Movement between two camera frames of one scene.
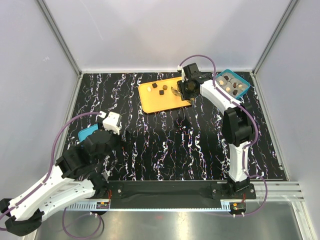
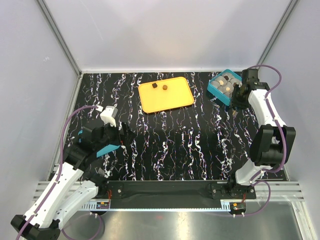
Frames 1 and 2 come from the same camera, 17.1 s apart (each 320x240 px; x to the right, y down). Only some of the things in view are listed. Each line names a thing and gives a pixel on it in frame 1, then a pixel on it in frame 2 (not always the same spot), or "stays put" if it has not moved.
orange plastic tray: x=158 y=96 stays put
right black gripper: x=183 y=95 to x=241 y=105
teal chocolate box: x=232 y=83 stays put
